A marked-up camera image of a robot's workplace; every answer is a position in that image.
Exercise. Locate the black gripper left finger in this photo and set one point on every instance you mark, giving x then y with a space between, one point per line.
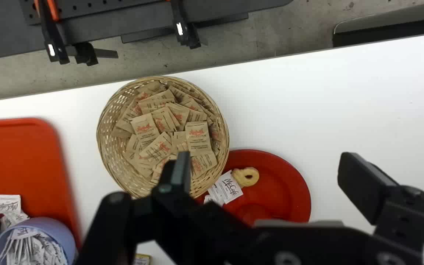
180 171

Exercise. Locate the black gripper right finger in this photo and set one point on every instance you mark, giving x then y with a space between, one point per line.
364 186

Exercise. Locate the brown sugar packet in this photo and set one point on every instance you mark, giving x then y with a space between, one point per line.
204 161
198 139
164 120
179 114
145 125
157 148
150 103

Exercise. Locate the white printed sachet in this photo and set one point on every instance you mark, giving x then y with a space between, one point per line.
226 189

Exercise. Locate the wicker basket of sugar packets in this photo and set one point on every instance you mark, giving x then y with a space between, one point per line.
111 148

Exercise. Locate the red round plate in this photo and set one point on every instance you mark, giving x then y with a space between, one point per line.
276 192

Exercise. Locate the orange plastic tray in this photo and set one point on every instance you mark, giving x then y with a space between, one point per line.
21 162

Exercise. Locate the white QR code tag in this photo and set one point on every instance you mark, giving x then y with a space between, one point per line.
8 203

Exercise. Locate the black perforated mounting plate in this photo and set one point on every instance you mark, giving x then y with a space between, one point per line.
114 8

